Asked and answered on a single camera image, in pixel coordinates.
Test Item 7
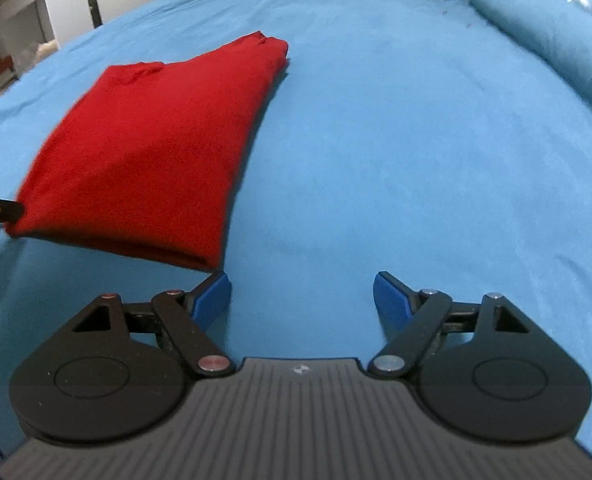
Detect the rolled blue duvet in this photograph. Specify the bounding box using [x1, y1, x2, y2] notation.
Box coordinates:
[468, 0, 592, 136]

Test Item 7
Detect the bed with blue sheet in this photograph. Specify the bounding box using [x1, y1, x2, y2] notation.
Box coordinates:
[0, 0, 592, 466]

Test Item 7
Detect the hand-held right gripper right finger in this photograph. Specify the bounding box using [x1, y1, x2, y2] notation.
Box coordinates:
[367, 271, 531, 378]

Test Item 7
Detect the red knit sweater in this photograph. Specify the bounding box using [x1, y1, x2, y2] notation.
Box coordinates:
[6, 31, 290, 273]

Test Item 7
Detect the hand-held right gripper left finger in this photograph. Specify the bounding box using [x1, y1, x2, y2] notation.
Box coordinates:
[71, 270, 237, 378]

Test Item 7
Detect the white shelf desk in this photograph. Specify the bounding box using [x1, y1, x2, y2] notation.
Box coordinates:
[0, 0, 99, 116]

